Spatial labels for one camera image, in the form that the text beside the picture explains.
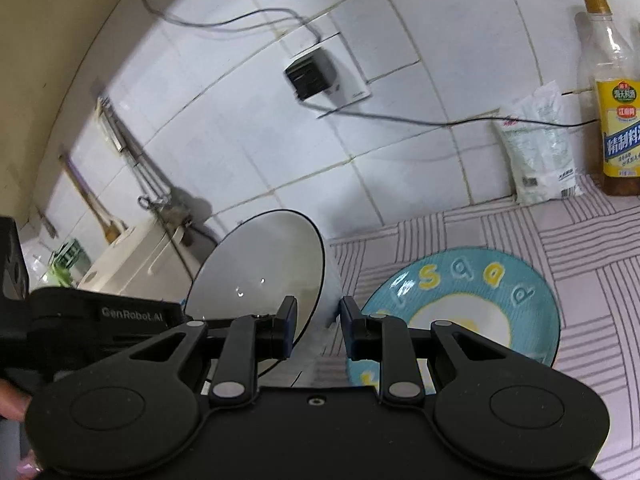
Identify person left hand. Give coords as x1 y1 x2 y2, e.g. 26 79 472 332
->
0 378 36 476

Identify hanging metal utensils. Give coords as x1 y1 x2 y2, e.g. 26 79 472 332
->
96 93 192 229

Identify white rice cooker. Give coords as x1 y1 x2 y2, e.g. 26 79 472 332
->
78 218 216 304

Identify cooking wine bottle yellow label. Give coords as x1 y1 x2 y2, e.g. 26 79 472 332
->
579 0 639 196

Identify white wall socket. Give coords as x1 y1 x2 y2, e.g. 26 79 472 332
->
283 34 371 118

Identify black power cable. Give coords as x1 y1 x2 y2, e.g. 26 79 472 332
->
140 0 601 129

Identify wooden spatula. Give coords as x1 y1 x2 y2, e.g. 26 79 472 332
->
58 151 127 245

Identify white plastic salt bag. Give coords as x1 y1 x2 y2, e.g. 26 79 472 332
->
497 81 582 206

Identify black power adapter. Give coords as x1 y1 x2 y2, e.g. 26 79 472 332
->
284 48 337 101

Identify blue fried egg plate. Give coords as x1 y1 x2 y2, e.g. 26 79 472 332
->
362 247 561 366

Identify white bowl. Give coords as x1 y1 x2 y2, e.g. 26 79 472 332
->
186 209 343 387

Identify striped white table mat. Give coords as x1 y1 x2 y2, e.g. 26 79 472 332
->
331 177 639 479

